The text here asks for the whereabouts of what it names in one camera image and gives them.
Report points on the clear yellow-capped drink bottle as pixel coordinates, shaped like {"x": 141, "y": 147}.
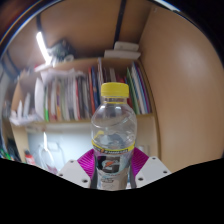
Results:
{"x": 113, "y": 130}

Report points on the wooden shelf unit with books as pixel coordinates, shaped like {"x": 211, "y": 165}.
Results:
{"x": 66, "y": 96}

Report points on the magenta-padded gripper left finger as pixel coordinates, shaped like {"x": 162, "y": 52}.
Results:
{"x": 87, "y": 163}

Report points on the white desk lamp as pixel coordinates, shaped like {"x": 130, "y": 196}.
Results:
{"x": 46, "y": 153}

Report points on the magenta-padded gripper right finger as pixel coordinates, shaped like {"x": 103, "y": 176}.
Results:
{"x": 139, "y": 161}

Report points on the ceiling light tube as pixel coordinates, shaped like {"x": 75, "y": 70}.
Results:
{"x": 42, "y": 46}

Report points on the red and white container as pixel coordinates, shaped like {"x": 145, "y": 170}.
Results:
{"x": 29, "y": 157}

